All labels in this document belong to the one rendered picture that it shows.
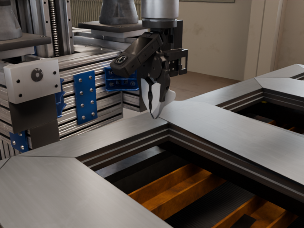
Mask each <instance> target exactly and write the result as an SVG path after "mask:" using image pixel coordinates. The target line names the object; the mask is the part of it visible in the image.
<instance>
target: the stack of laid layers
mask: <svg viewBox="0 0 304 228"><path fill-rule="evenodd" d="M291 78H292V79H297V80H301V81H304V73H301V74H299V75H296V76H293V77H291ZM262 101H266V102H270V103H273V104H277V105H281V106H284V107H288V108H292V109H296V110H299V111H303V112H304V97H300V96H295V95H291V94H287V93H283V92H279V91H275V90H270V89H266V88H261V89H258V90H256V91H253V92H250V93H248V94H245V95H242V96H239V97H237V98H235V99H232V100H229V101H226V102H224V103H221V104H218V105H216V106H218V107H220V108H223V109H226V110H229V111H231V112H234V113H236V112H238V111H240V110H242V109H245V108H247V107H250V106H252V105H254V104H257V103H259V102H262ZM251 119H252V118H251ZM253 120H255V119H253ZM256 121H259V120H256ZM259 122H262V121H259ZM262 123H264V122H262ZM264 124H268V123H264ZM268 125H270V126H273V127H275V128H279V129H281V130H284V131H287V132H289V133H293V134H295V135H298V136H301V137H304V135H302V134H299V133H296V132H293V131H290V130H287V129H284V128H280V127H277V126H274V125H271V124H268ZM166 141H171V142H173V143H175V144H177V145H179V146H181V147H184V148H186V149H188V150H190V151H192V152H195V153H197V154H199V155H201V156H203V157H205V158H208V159H210V160H212V161H214V162H216V163H218V164H220V165H222V166H225V167H227V168H229V169H231V170H233V171H235V172H238V173H240V174H242V175H244V176H246V177H248V178H251V179H253V180H255V181H257V182H259V183H261V184H264V185H266V186H268V187H270V188H272V189H274V190H276V191H278V192H281V193H283V194H285V195H287V196H289V197H291V198H294V199H296V200H298V201H300V202H302V203H304V185H302V184H300V183H298V182H296V181H293V180H291V179H289V178H287V177H285V176H283V175H280V174H278V173H276V172H274V171H272V170H270V169H268V168H265V167H263V166H261V165H259V164H257V163H255V162H253V161H250V160H248V159H246V158H244V157H242V156H240V155H238V154H236V153H233V152H231V151H229V150H227V149H225V148H223V147H221V146H219V145H216V144H214V143H212V142H210V141H208V140H206V139H204V138H201V137H199V136H197V135H195V134H193V133H191V132H189V131H187V130H185V129H182V128H180V127H178V126H176V125H174V124H172V123H170V122H168V123H167V124H165V125H162V126H160V127H157V128H154V129H151V130H149V131H146V132H143V133H141V134H138V135H135V136H133V137H130V138H127V139H125V140H122V141H119V142H116V143H114V144H111V145H108V146H106V147H103V148H101V149H98V150H95V151H93V152H90V153H87V154H85V155H82V156H79V157H76V159H77V160H79V161H80V162H82V163H83V164H85V165H86V166H87V167H89V168H90V169H92V170H93V171H97V170H100V169H102V168H104V167H107V166H109V165H112V164H114V163H117V162H119V161H121V160H123V159H126V158H128V157H131V156H133V155H135V154H138V153H140V152H143V151H145V150H148V149H150V148H152V147H154V146H157V145H159V144H161V143H164V142H166Z"/></svg>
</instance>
